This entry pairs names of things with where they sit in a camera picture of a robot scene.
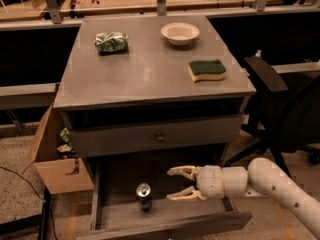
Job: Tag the open grey middle drawer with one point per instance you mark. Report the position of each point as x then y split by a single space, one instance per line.
119 216

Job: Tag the brown cardboard box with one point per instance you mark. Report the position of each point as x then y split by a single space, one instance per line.
59 175

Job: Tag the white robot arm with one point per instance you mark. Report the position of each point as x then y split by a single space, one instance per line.
262 178

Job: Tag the black office chair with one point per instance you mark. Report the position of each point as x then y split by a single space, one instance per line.
284 114

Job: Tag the blue silver redbull can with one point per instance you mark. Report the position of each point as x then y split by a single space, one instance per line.
144 196

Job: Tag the green yellow sponge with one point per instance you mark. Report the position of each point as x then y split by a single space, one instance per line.
202 70

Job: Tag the grey wooden drawer cabinet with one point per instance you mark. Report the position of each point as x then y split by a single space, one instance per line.
149 82

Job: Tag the white paper bowl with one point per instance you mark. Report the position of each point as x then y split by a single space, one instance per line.
180 34

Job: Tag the closed grey top drawer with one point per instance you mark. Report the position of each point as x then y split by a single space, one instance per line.
155 135

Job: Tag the green crumpled chip bag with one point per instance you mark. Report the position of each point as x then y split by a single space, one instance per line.
111 42

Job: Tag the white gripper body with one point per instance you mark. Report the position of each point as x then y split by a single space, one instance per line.
210 182

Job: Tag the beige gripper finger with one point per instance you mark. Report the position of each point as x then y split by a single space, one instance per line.
188 171
188 194

